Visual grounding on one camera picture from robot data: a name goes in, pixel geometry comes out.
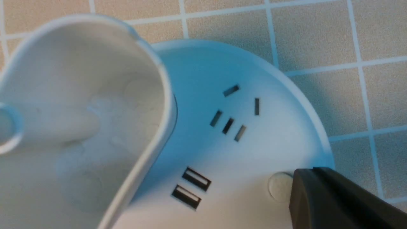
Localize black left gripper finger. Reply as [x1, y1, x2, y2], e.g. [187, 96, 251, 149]
[289, 168, 407, 229]

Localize white desk lamp socket base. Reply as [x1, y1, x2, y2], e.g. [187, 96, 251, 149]
[1, 14, 335, 229]

